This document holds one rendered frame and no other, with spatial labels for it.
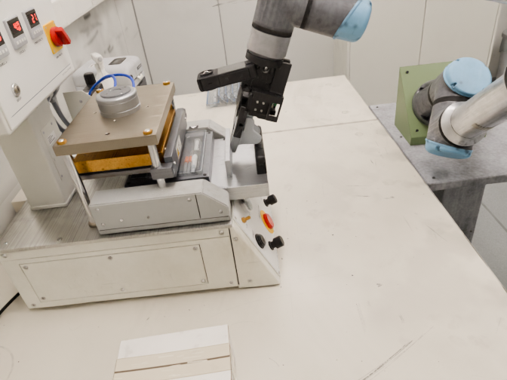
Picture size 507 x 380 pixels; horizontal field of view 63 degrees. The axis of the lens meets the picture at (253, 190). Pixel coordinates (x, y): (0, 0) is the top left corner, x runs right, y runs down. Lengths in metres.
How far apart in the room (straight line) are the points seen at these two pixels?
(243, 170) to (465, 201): 0.95
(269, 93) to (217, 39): 2.49
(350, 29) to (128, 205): 0.50
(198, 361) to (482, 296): 0.55
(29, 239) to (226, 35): 2.59
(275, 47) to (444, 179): 0.66
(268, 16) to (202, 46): 2.55
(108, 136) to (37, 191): 0.26
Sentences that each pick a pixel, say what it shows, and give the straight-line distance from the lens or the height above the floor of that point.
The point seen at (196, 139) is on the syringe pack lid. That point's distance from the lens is 0.93.
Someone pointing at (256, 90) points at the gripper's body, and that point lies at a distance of 0.80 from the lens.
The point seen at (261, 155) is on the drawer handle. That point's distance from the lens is 0.81.
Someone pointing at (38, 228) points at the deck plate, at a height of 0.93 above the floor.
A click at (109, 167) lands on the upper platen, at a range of 0.82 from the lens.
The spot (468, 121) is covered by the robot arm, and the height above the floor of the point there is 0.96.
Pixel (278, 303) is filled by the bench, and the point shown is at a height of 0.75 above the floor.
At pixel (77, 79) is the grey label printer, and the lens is 1.83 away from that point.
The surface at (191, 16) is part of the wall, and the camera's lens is 3.26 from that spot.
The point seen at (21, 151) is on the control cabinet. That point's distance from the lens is 0.93.
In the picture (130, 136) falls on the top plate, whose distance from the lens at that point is 0.74.
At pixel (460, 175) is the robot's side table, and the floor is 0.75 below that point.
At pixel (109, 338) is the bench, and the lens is 0.90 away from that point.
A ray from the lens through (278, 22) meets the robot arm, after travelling 0.76.
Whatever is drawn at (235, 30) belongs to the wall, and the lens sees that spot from 3.27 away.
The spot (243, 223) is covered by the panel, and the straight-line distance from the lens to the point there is 0.83.
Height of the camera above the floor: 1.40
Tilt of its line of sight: 34 degrees down
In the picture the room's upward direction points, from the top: 7 degrees counter-clockwise
